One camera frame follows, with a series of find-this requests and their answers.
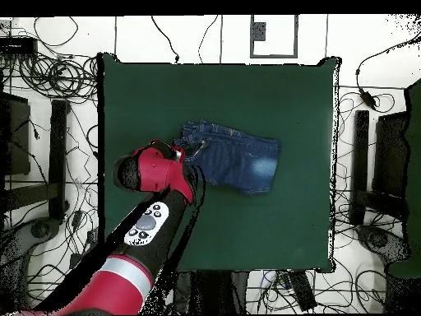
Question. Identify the black power adapter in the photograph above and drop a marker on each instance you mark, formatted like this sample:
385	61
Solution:
367	98

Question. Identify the hanging dark green cloth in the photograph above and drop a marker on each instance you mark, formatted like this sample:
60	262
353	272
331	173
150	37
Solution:
413	197

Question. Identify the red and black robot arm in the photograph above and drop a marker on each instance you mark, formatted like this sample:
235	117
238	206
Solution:
154	171

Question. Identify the grey rectangular frame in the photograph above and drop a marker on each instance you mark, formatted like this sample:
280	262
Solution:
273	56

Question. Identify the dark green table cloth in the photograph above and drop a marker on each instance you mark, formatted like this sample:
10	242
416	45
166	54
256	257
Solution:
263	223

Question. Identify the small grey box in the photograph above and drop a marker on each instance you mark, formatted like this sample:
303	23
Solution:
258	31

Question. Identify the black wheeled stand base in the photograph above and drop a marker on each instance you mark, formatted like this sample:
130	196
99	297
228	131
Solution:
378	240
39	229

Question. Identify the large black box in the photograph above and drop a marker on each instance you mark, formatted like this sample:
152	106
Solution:
391	154
16	138

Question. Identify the blue denim jeans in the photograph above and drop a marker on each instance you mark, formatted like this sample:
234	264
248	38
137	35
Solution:
236	158

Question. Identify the flat black electronics box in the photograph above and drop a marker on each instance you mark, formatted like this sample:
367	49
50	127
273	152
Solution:
18	46

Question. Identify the black power strip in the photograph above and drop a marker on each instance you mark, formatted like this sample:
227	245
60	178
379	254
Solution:
302	291

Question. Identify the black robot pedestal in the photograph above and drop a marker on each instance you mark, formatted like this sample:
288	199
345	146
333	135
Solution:
213	293

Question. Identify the black stand bar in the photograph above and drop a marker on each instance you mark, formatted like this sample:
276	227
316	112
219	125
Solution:
360	158
59	148

